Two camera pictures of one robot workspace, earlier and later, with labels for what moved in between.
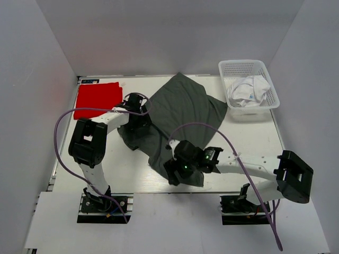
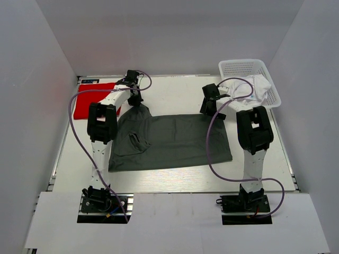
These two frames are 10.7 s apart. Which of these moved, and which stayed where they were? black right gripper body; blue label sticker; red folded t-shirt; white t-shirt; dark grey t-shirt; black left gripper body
Moved: black right gripper body; dark grey t-shirt; black left gripper body
Stayed: blue label sticker; red folded t-shirt; white t-shirt
